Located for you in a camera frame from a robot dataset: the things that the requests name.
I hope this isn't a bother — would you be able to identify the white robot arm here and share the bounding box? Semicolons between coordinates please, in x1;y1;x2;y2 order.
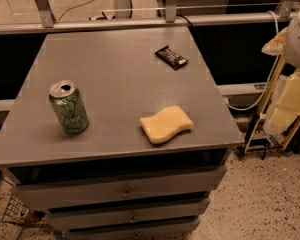
262;11;300;135

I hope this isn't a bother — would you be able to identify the metal railing frame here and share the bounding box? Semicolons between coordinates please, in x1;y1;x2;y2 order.
0;0;300;111

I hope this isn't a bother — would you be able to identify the black rxbar chocolate wrapper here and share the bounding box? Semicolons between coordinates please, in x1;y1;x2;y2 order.
155;46;188;70

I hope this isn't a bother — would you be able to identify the yellow sponge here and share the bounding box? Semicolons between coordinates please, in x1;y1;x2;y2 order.
140;105;193;145

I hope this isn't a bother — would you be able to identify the wire basket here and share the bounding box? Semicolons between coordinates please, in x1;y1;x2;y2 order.
2;195;47;228

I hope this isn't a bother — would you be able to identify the drawer knob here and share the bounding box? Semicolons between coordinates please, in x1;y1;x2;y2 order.
129;216;137;223
122;189;132;199

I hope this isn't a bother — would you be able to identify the middle drawer knob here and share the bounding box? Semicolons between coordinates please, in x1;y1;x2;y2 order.
129;216;137;223

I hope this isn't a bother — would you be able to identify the yellow folding stand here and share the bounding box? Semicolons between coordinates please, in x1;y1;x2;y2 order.
237;56;300;158

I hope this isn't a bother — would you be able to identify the top drawer knob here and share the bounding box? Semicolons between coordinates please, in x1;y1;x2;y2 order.
122;189;132;199

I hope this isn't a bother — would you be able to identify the green soda can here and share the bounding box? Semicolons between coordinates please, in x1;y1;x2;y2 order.
49;80;89;134

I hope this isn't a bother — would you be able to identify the black cable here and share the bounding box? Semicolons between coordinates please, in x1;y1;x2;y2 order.
176;14;208;57

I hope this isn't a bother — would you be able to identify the white cable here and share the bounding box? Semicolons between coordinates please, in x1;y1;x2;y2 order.
224;10;280;112

